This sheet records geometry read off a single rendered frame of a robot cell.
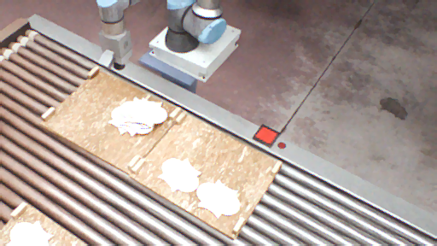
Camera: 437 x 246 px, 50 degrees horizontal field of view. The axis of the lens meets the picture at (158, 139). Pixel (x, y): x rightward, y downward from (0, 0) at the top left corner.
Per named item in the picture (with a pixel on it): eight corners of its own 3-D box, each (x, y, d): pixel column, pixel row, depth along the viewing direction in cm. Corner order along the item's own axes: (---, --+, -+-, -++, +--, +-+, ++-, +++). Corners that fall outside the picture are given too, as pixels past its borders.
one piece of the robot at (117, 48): (84, 32, 147) (93, 70, 159) (107, 41, 143) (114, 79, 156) (107, 11, 153) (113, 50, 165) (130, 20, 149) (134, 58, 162)
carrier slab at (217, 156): (184, 115, 178) (184, 113, 177) (282, 166, 164) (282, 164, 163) (129, 178, 160) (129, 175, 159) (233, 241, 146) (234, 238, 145)
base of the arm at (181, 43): (176, 26, 207) (175, 8, 200) (206, 38, 202) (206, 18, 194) (157, 46, 200) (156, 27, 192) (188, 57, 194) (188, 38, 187)
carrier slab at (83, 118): (98, 72, 192) (97, 68, 191) (183, 114, 179) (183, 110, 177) (40, 125, 174) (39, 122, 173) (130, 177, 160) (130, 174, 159)
